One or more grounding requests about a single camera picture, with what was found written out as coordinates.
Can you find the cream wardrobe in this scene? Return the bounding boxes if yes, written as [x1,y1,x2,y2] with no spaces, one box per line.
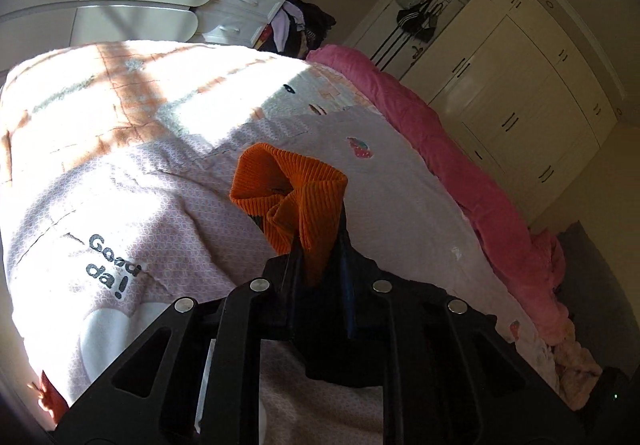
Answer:
[409,0,632,227]

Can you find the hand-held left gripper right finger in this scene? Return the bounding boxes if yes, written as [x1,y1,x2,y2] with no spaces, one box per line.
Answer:
[334,209,588,445]

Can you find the pink fleece duvet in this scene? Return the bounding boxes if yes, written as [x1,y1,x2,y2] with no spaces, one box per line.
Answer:
[306,44,576,347]

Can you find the white door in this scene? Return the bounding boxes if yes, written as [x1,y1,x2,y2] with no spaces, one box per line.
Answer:
[350,0,467,86]

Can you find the pale yellow pink clothes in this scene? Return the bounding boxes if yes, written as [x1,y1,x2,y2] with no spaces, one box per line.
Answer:
[549,320,607,412]

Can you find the orange ribbed knit garment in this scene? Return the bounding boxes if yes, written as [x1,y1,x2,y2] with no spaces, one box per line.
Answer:
[229,143,349,288]

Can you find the dark clothes pile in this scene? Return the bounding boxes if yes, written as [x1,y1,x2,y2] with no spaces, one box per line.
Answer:
[254,0,337,62]

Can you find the dark box with light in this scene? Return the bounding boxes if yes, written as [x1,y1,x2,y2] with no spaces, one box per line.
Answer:
[584,367,637,427]

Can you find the dark hanging clothes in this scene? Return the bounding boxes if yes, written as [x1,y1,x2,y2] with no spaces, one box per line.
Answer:
[394,0,444,44]

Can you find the lilac printed blanket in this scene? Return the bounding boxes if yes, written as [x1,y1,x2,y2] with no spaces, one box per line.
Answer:
[0,40,563,445]

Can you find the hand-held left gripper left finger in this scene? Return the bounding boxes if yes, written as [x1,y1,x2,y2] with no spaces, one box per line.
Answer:
[52,245,306,445]

